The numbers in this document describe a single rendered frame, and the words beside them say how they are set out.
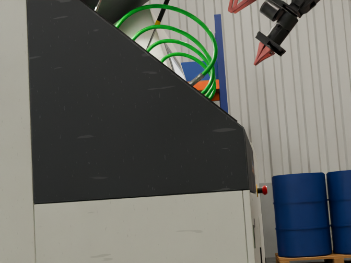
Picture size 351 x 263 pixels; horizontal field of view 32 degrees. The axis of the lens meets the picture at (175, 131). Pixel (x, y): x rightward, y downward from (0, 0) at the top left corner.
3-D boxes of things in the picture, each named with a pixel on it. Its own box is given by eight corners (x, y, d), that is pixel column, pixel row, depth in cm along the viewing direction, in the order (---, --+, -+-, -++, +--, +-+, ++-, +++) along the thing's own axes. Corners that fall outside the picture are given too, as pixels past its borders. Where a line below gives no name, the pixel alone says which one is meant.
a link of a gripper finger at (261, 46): (252, 62, 209) (268, 40, 208) (268, 74, 207) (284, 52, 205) (246, 59, 203) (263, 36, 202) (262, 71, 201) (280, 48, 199)
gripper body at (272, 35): (260, 39, 209) (273, 21, 207) (283, 56, 205) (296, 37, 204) (255, 35, 203) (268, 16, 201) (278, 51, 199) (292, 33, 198)
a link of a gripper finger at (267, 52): (246, 59, 210) (263, 36, 209) (262, 70, 208) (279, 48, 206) (241, 55, 204) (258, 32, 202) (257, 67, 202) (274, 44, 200)
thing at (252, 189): (249, 190, 159) (245, 129, 161) (233, 191, 159) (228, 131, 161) (256, 192, 220) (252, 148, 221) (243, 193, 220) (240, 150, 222)
